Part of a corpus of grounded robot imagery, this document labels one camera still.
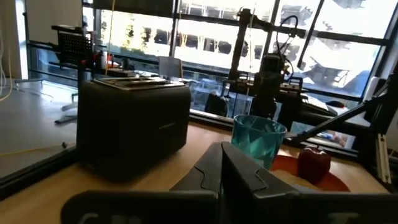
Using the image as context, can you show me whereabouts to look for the yellow cable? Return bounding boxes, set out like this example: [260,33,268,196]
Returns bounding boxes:
[104,0,116,76]

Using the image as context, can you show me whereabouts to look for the dark red apple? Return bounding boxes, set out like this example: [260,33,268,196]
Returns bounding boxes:
[297,144,332,185]

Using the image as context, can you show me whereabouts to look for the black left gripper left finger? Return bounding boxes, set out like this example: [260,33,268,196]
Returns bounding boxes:
[170,142,223,224]

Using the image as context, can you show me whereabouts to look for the black perforated rack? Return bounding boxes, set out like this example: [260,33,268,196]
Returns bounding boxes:
[51,24,94,68]

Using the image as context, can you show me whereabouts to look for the black toaster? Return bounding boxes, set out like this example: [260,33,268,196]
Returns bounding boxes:
[76,77,192,181]

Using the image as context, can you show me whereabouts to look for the orange plate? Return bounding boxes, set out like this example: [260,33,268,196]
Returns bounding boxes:
[269,154,351,192]

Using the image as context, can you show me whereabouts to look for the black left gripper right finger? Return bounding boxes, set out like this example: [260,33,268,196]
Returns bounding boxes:
[221,141,300,224]

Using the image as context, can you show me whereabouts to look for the teal faceted glass tumbler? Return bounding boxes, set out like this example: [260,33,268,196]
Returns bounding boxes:
[231,114,288,171]

